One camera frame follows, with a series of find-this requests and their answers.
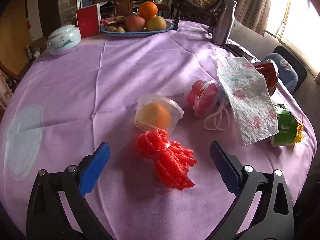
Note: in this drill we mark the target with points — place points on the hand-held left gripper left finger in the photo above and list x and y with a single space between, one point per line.
96 170

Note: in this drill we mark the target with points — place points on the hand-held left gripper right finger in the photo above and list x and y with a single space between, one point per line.
223 167

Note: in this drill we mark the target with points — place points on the red foam fruit net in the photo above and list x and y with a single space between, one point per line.
167 162

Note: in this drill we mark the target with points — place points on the green packet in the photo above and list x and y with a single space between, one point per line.
285 130

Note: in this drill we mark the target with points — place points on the clear container with red net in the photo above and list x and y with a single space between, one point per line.
202 97

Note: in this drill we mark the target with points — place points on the floral printed paper towel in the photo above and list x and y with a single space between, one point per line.
247 97

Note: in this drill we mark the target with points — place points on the clear plastic cup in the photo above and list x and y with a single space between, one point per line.
172 107

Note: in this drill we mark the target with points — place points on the clear plastic lid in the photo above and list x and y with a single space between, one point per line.
22 142

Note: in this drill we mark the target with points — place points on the orange in plastic cup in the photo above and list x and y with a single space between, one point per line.
155 116

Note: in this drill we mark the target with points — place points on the yellow tassel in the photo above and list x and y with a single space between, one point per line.
300 135

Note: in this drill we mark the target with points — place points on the blue chair cushion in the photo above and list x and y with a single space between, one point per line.
285 72

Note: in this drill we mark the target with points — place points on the black phone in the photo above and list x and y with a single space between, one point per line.
240 51

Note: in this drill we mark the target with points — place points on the black office chair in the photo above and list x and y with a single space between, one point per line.
298 67

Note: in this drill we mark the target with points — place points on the white ceramic lidded jar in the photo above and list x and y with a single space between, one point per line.
63 41

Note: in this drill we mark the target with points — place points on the pile of walnuts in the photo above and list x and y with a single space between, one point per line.
116 29

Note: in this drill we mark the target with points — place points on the stainless steel bottle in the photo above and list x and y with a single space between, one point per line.
223 25

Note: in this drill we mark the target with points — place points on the blue fruit plate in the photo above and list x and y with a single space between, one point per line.
140 34

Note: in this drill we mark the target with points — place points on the red box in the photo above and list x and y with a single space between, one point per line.
88 21

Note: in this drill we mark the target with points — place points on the red snack packet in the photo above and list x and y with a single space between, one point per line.
112 20

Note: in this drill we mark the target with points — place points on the red apple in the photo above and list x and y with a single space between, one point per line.
135 23

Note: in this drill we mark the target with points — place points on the decorative plate on stand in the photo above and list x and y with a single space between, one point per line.
192 13

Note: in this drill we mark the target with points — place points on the yellow apple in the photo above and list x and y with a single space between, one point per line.
156 23

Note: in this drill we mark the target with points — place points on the brown patterned curtain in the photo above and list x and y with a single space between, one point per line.
250 5

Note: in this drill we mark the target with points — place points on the orange fruit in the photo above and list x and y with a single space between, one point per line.
148 10

